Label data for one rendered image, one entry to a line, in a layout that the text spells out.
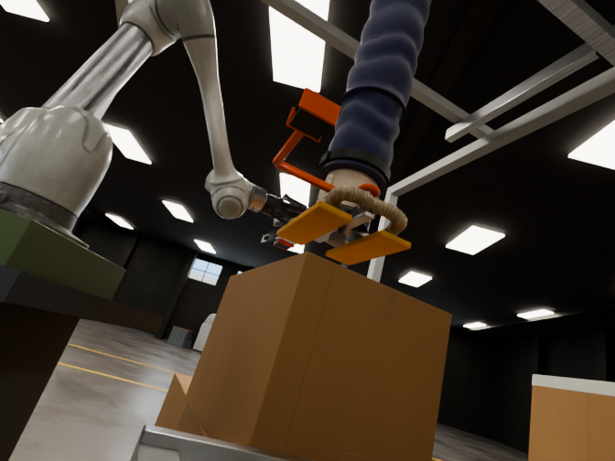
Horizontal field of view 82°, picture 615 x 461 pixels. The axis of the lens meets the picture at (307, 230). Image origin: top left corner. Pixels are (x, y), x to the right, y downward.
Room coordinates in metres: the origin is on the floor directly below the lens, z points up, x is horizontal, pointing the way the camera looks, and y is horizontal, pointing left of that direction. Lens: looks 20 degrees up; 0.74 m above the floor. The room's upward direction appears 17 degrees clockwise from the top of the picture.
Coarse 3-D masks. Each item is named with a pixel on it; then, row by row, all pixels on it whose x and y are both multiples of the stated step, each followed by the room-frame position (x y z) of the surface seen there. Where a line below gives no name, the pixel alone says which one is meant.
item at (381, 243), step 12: (360, 240) 0.96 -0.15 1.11; (372, 240) 0.90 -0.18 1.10; (384, 240) 0.88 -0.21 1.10; (396, 240) 0.87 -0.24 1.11; (336, 252) 1.11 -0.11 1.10; (348, 252) 1.07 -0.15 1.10; (360, 252) 1.04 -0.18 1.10; (372, 252) 1.00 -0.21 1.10; (384, 252) 0.97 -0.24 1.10; (348, 264) 1.20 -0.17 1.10
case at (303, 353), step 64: (256, 320) 0.81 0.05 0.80; (320, 320) 0.68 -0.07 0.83; (384, 320) 0.74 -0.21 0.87; (448, 320) 0.80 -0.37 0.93; (192, 384) 1.18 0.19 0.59; (256, 384) 0.70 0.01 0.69; (320, 384) 0.70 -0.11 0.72; (384, 384) 0.75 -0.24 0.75; (320, 448) 0.71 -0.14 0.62; (384, 448) 0.76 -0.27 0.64
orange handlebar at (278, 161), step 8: (296, 136) 0.71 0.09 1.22; (288, 144) 0.75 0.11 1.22; (296, 144) 0.74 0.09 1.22; (280, 152) 0.81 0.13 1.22; (288, 152) 0.79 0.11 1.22; (280, 160) 0.84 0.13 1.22; (280, 168) 0.89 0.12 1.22; (288, 168) 0.88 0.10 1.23; (296, 168) 0.89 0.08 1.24; (296, 176) 0.90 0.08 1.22; (304, 176) 0.90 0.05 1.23; (312, 176) 0.91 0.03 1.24; (312, 184) 0.92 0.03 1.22; (320, 184) 0.92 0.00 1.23; (328, 184) 0.92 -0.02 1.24; (368, 184) 0.85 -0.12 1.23; (376, 192) 0.86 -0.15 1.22
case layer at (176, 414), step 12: (180, 384) 1.49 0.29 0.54; (168, 396) 1.68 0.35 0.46; (180, 396) 1.38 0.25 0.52; (168, 408) 1.55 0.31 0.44; (180, 408) 1.29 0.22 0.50; (156, 420) 1.77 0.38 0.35; (168, 420) 1.44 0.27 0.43; (180, 420) 1.22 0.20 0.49; (192, 420) 1.05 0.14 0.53; (192, 432) 1.00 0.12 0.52; (204, 432) 0.91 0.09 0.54
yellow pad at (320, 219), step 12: (324, 204) 0.80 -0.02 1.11; (300, 216) 0.91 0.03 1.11; (312, 216) 0.87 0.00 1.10; (324, 216) 0.84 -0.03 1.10; (336, 216) 0.82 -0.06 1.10; (348, 216) 0.82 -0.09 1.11; (288, 228) 1.01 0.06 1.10; (300, 228) 0.98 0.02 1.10; (312, 228) 0.95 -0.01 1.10; (324, 228) 0.92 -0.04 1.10; (336, 228) 0.90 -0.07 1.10; (288, 240) 1.13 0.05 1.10; (300, 240) 1.09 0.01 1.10; (312, 240) 1.05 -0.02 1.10
